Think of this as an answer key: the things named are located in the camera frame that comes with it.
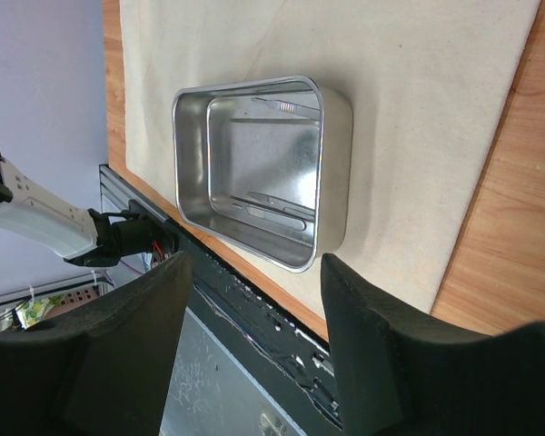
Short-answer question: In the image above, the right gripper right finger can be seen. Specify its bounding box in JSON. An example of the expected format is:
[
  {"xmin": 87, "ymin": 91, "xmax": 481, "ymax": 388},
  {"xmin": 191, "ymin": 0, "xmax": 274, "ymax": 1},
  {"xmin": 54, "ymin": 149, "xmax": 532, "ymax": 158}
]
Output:
[{"xmin": 321, "ymin": 254, "xmax": 545, "ymax": 435}]

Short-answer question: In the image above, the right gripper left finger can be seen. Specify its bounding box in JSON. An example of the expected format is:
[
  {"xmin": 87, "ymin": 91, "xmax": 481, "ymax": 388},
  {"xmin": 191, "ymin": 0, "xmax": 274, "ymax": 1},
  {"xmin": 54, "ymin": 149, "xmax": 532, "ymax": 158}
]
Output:
[{"xmin": 0, "ymin": 252, "xmax": 193, "ymax": 435}]

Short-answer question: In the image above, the stainless steel tray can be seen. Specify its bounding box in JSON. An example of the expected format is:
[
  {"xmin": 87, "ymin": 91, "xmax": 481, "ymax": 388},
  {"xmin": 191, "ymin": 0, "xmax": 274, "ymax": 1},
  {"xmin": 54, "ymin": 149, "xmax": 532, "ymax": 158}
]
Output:
[{"xmin": 172, "ymin": 75, "xmax": 353, "ymax": 273}]

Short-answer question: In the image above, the beige cloth wrap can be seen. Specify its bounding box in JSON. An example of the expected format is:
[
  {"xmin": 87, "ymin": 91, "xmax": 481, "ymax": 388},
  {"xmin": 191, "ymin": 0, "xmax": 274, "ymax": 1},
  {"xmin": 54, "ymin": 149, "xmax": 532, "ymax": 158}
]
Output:
[{"xmin": 120, "ymin": 1, "xmax": 539, "ymax": 314}]

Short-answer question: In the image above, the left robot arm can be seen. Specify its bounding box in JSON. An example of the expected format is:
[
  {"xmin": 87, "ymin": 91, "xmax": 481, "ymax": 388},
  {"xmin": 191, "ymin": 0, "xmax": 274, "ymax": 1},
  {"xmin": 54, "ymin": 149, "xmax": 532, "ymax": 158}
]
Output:
[{"xmin": 0, "ymin": 151, "xmax": 179, "ymax": 268}]

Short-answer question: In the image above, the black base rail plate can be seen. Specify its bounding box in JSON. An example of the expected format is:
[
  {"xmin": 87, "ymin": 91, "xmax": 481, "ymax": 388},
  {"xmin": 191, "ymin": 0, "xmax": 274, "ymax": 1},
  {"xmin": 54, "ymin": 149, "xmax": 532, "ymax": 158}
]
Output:
[{"xmin": 99, "ymin": 164, "xmax": 342, "ymax": 435}]

